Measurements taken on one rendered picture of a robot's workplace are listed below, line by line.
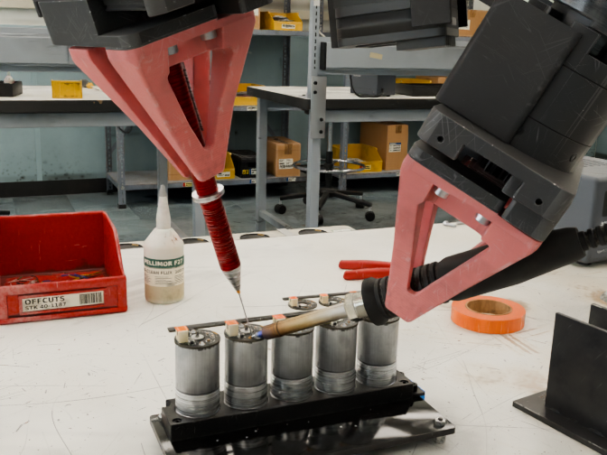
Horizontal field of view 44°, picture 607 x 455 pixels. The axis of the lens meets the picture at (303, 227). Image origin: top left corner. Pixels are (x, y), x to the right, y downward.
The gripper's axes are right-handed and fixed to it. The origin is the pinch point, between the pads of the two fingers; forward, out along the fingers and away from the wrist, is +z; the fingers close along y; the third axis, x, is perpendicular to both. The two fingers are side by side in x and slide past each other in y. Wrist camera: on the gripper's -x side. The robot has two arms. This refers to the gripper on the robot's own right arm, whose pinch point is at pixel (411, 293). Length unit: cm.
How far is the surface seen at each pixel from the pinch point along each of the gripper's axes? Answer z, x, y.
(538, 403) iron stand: 5.6, 9.9, -11.0
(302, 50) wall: 80, -166, -441
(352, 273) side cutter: 14.0, -6.8, -30.3
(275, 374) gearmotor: 9.5, -3.9, -1.6
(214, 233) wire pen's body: 2.3, -9.6, 2.6
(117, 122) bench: 85, -124, -185
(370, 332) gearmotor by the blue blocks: 5.7, -0.9, -5.4
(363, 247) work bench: 15.7, -8.7, -41.8
